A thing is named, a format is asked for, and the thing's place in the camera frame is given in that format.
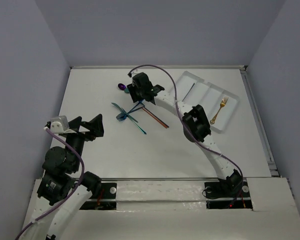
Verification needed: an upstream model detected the blue metal fork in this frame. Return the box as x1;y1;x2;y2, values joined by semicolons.
126;101;144;116

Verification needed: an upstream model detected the teal plastic knife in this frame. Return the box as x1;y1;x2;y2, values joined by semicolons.
111;102;138;123

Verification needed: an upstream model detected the iridescent metal fork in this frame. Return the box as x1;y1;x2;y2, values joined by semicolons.
124;112;147;135

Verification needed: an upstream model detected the dark teal chopstick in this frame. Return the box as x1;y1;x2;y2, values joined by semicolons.
182;83;196;102

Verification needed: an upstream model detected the gold metal fork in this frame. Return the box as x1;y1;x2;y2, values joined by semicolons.
210;96;229;125

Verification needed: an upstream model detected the teal plastic spoon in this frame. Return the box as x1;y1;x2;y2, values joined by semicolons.
124;87;130;94

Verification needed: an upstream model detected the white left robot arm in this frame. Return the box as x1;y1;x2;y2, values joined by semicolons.
22;114;104;240

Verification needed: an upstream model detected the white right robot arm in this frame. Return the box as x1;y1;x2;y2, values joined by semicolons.
127;72;244;196

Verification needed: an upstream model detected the purple metal spoon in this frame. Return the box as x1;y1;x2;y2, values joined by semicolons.
117;83;127;91

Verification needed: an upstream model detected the orange chopstick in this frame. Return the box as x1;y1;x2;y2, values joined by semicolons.
142;106;170;130

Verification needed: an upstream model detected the dark red chopstick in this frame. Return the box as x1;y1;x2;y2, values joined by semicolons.
141;107;168;130

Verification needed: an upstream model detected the white divided utensil tray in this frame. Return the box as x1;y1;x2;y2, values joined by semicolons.
169;69;242;134

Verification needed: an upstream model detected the white foam front board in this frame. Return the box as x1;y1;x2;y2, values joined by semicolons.
22;177;300;240

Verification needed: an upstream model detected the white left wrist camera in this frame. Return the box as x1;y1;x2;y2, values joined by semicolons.
46;115;75;134

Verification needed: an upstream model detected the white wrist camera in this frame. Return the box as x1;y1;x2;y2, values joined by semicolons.
127;69;139;79
46;115;75;134

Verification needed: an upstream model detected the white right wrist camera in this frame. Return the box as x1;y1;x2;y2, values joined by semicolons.
127;69;139;79

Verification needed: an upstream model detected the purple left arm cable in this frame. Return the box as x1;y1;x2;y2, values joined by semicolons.
14;127;86;240

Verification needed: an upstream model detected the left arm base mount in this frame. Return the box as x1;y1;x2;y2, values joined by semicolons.
80;182;117;211

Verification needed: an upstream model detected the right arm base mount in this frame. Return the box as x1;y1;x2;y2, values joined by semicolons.
201;180;253;210

